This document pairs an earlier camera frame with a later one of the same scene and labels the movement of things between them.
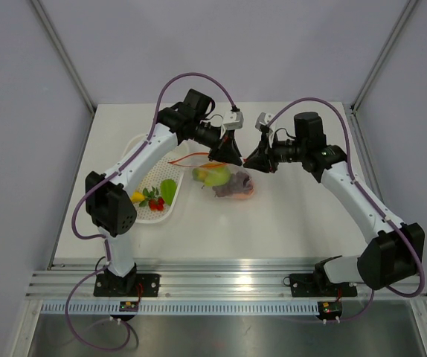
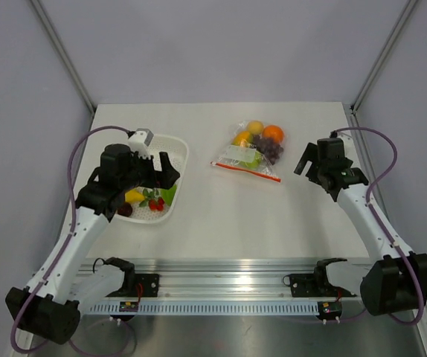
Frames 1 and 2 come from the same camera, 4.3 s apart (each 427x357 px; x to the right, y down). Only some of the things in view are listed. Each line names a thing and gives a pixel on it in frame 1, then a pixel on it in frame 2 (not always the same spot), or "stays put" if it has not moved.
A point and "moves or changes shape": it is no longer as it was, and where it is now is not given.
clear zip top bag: x=222 y=180 to x=255 y=146
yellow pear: x=137 y=196 stays put
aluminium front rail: x=75 y=280 stays put
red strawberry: x=156 y=206 stays put
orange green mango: x=200 y=174 to x=242 y=139
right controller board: x=329 y=309 stays put
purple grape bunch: x=239 y=182 moves or changes shape
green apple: x=217 y=177 moves or changes shape
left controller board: x=129 y=306 stays put
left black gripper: x=230 y=155 to x=169 y=174
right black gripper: x=263 y=158 to x=311 y=154
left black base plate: x=146 y=285 stays put
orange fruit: x=242 y=195 to x=274 y=132
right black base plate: x=314 y=285 stays put
